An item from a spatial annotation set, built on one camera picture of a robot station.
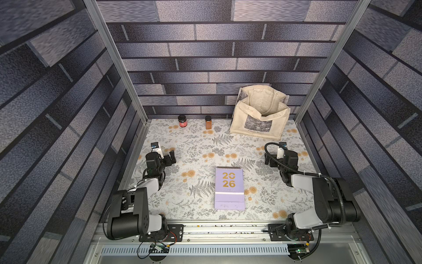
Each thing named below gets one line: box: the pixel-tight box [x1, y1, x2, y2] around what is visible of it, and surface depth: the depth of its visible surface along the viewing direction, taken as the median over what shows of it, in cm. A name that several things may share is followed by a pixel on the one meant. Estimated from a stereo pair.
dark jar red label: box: [178, 114, 188, 128], surface depth 115 cm
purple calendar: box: [214, 166, 246, 211], surface depth 83 cm
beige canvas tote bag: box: [229, 84, 291, 141], surface depth 103 cm
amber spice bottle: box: [204, 114, 213, 130], surface depth 112 cm
